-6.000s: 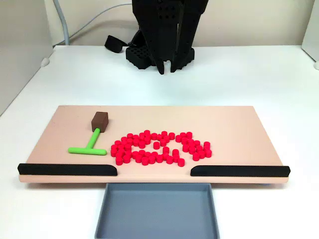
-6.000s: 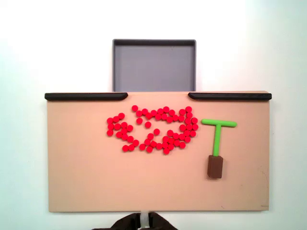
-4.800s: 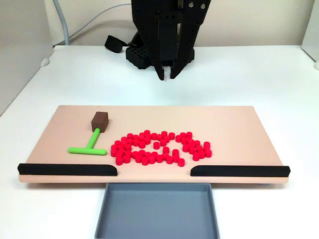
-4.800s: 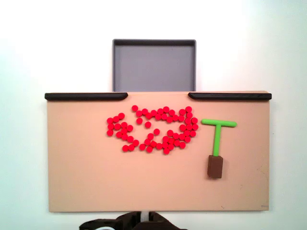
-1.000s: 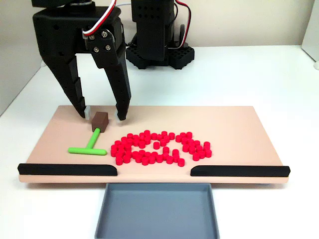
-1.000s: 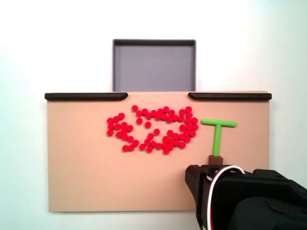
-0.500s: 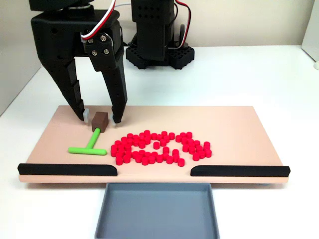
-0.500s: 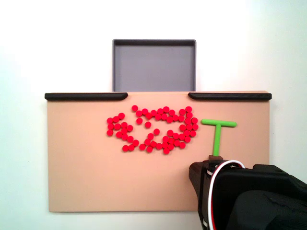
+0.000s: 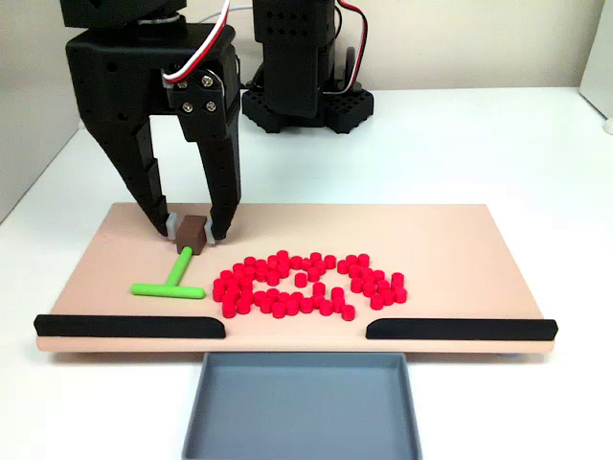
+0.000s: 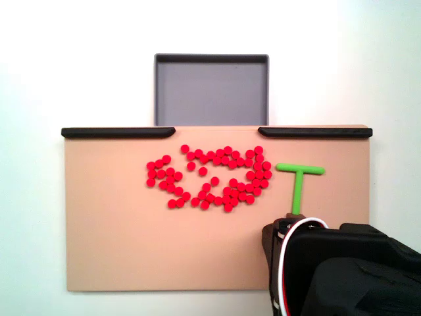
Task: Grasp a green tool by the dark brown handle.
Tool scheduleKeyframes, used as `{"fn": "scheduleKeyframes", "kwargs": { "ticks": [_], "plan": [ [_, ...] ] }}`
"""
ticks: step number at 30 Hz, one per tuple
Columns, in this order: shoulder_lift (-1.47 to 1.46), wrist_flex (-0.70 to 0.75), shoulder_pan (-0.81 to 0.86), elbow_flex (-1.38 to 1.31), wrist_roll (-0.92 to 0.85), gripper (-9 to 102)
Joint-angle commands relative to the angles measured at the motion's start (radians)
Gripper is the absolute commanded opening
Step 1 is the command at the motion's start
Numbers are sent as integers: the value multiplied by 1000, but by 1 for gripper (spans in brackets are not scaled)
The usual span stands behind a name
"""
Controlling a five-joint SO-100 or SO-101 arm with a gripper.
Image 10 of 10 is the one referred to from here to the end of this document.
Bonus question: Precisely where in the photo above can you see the peach flat board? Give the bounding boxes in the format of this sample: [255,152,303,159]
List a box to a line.
[62,124,372,293]

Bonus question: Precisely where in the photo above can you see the grey square tray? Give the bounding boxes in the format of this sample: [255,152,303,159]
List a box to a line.
[153,53,270,127]

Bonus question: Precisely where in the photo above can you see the white red black servo cable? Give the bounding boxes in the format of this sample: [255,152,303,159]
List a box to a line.
[277,217,330,316]

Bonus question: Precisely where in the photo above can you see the green tool brown handle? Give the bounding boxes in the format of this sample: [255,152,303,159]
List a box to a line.
[275,163,326,221]

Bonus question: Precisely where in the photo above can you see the black edge rail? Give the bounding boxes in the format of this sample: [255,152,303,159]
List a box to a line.
[258,126,374,139]
[61,127,176,139]

